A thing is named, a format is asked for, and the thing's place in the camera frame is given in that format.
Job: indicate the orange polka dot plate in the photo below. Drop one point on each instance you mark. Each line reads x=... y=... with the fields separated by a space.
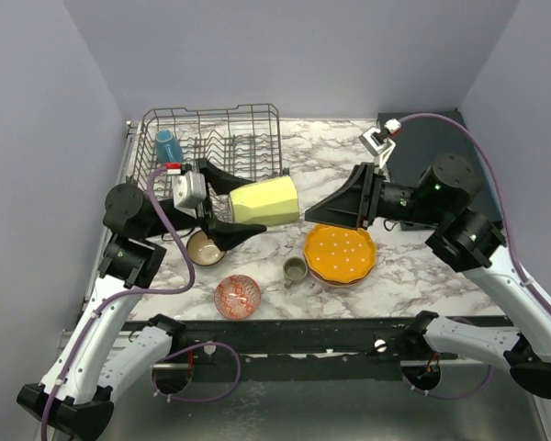
x=339 y=254

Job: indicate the yellow green mug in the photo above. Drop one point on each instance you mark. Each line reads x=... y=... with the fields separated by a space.
x=272 y=202

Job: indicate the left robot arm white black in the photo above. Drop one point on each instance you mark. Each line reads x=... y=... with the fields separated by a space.
x=77 y=396

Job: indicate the blue floral mug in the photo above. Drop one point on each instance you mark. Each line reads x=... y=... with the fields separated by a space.
x=168 y=148

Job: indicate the grey wire dish rack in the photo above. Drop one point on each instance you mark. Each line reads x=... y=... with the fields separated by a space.
x=243 y=141

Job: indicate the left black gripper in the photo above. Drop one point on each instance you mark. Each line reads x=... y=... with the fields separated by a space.
x=224 y=232

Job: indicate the dark blue flat box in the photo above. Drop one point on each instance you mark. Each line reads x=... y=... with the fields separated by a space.
x=420 y=141

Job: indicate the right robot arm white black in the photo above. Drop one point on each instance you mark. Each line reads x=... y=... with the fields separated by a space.
x=470 y=244

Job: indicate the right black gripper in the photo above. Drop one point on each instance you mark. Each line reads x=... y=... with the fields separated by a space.
x=354 y=204

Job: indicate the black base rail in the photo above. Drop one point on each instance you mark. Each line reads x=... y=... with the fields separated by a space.
x=294 y=350

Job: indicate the small grey cup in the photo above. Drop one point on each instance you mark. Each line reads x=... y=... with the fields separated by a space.
x=295 y=270

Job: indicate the red patterned bowl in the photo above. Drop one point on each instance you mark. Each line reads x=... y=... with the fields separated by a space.
x=237 y=297

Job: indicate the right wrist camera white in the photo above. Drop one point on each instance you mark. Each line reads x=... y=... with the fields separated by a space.
x=379 y=141

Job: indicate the dark brown cream bowl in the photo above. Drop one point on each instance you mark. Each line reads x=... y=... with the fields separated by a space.
x=202 y=250

